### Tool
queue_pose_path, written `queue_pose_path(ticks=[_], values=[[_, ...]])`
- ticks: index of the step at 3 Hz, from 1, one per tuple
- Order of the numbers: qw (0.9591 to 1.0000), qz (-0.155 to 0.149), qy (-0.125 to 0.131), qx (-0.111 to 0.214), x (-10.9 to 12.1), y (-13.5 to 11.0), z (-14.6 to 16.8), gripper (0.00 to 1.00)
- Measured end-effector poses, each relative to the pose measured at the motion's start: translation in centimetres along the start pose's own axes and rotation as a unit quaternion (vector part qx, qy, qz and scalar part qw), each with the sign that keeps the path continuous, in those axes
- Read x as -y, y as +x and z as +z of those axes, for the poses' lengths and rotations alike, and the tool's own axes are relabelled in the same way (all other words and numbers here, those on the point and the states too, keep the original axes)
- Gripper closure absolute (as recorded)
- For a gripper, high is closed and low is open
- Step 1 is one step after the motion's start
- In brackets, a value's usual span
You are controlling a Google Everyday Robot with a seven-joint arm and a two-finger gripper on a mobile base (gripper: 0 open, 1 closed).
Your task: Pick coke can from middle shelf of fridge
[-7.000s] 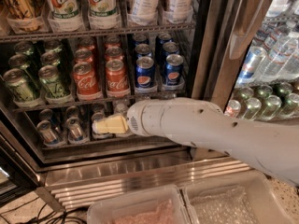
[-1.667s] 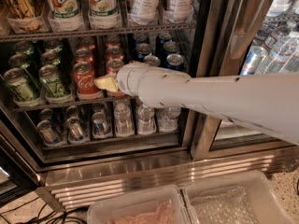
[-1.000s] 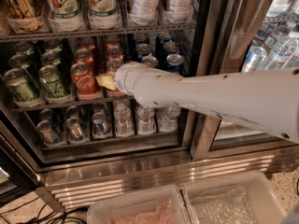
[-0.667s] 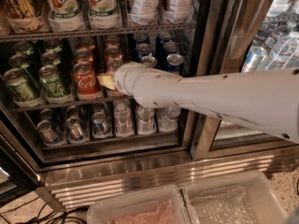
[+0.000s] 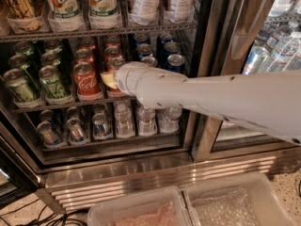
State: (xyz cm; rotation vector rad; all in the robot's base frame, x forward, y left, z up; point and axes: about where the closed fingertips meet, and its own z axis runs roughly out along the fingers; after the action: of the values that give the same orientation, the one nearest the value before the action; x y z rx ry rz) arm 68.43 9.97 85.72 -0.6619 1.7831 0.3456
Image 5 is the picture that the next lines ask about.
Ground right water bottle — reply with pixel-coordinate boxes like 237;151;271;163
158;107;182;134

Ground front right Pepsi can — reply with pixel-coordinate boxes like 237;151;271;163
166;54;185;73

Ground front left Pepsi can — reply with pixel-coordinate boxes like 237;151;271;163
141;56;158;68

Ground black floor cables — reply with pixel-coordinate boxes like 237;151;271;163
0;199;88;226

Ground middle water bottle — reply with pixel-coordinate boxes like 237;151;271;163
138;105;156;137

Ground second row pepsi can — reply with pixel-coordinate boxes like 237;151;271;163
163;41;181;63
135;43;153;60

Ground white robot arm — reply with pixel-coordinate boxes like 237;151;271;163
101;62;301;145

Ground front middle Red Bull can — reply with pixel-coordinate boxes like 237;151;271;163
67;118;87;143

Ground second row coca-cola can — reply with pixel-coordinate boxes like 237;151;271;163
103;46;123;62
74;48;95;65

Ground front left green can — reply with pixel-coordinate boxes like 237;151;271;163
3;69;40;103

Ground second row left Pepsi can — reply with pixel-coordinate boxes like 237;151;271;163
135;43;153;60

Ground front right Red Bull can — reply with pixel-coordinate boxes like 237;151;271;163
92;113;111;139

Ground right 7UP bottle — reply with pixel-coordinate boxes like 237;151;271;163
86;0;120;17

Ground front left Red Bull can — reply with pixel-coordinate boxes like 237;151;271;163
37;121;61;147

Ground right clear plastic bin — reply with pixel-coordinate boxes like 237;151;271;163
183;172;297;226

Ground front right green can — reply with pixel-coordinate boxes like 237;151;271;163
39;65;71;99

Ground second row right Coca-Cola can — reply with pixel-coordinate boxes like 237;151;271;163
103;46;123;62

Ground second row right Pepsi can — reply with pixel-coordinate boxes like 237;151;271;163
163;41;181;63

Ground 7up bottle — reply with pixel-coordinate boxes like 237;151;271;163
86;0;120;17
47;0;80;19

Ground clear plastic bin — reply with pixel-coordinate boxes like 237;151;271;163
87;186;192;226
183;172;297;226

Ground left clear plastic bin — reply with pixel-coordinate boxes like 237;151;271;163
87;186;192;226

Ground glass fridge door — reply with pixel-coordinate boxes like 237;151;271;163
192;0;300;162

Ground green can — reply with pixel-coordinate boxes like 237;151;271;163
3;69;40;103
39;65;71;99

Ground water bottle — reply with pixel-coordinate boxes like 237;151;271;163
114;103;135;138
158;107;182;134
138;105;156;137

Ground left 7UP bottle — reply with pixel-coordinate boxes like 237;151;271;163
47;0;80;19

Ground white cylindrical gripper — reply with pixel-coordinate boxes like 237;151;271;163
101;62;155;97

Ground red bull can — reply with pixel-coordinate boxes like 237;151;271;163
67;118;87;143
37;121;61;147
92;113;111;139

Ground left water bottle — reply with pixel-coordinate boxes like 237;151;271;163
114;103;135;138

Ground second row left Coca-Cola can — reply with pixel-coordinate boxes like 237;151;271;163
74;48;95;65

